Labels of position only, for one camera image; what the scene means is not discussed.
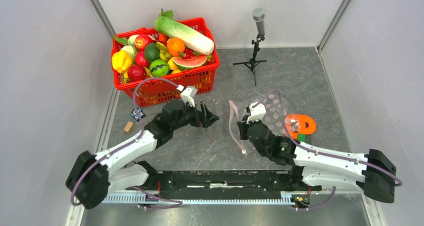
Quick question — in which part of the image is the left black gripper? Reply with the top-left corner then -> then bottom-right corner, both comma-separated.
171,99 -> 219,131

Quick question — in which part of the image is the clear zip top bag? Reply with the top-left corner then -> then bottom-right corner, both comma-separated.
228,92 -> 292,156

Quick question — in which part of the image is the toy napa cabbage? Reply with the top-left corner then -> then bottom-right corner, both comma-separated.
153,8 -> 215,55

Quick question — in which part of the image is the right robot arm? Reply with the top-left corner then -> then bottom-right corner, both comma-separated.
237,120 -> 398,204

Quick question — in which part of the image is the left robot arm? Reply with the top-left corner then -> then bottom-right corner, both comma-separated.
65,99 -> 219,209

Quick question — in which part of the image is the orange plastic tape dispenser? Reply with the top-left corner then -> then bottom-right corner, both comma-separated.
284,113 -> 317,142

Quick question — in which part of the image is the toy watermelon slice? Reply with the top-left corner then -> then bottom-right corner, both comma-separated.
173,55 -> 208,71

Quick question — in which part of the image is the red plastic basket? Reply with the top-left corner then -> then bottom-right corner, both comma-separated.
112,17 -> 220,108

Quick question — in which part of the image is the black tripod stand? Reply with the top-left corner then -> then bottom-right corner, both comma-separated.
233,34 -> 266,87

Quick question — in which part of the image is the small round toy watermelon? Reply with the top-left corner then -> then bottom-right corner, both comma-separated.
149,59 -> 170,77

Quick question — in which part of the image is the toy orange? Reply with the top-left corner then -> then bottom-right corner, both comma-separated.
166,37 -> 186,57

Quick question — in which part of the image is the small wooden block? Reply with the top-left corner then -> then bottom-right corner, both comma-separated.
123,121 -> 135,133

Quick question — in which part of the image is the dark green toy avocado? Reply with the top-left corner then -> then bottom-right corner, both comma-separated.
143,42 -> 160,63

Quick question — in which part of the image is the red toy apple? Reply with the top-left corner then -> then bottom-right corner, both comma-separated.
134,34 -> 153,51

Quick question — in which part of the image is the yellow toy bell pepper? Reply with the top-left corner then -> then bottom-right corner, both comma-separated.
111,50 -> 133,73

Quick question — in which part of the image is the grey microphone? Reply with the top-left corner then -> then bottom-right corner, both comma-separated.
252,7 -> 266,37

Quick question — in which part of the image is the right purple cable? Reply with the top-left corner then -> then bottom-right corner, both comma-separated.
255,89 -> 404,210

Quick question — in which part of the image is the purple cable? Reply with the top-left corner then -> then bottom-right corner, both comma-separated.
70,77 -> 184,210
255,89 -> 404,210

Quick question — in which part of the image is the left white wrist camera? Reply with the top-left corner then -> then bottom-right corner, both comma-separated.
176,84 -> 198,108

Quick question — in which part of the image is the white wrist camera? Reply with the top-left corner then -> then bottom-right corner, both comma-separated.
246,102 -> 267,123
176,84 -> 198,108

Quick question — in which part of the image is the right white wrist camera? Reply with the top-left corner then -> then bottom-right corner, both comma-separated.
246,102 -> 267,123

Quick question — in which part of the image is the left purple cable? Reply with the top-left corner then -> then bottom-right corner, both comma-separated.
70,77 -> 184,210

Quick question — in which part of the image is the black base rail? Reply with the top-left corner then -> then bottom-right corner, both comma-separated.
141,169 -> 322,200

